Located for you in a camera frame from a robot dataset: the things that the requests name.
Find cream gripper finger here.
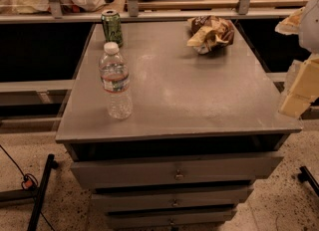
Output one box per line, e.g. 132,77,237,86
275,7,304,35
278,55,319,118

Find brown chip bag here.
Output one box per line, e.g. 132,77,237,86
187,15,234,55

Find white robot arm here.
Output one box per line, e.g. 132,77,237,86
275,0,319,118

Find green soda can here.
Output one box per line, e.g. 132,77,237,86
101,10,123,47

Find black stand leg right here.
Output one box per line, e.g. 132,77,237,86
297,166,319,197

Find black stand leg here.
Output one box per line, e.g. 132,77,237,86
297,166,319,197
0,154,59,231

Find grey drawer cabinet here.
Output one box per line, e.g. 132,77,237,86
56,22,301,218

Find bottom grey drawer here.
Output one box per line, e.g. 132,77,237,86
107,207,236,229

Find grey drawer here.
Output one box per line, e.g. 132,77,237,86
92,185,253,212
107,207,236,229
71,152,283,189

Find clear plastic water bottle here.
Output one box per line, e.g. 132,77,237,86
98,42,133,119

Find middle grey drawer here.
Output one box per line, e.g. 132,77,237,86
92,185,253,212

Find top grey drawer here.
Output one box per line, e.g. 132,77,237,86
71,152,283,189

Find black stand leg left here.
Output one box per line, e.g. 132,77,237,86
0,154,59,231

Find grey metal railing frame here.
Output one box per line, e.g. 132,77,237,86
0,0,319,25

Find black cable with orange clip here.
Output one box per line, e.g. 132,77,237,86
0,144,57,231

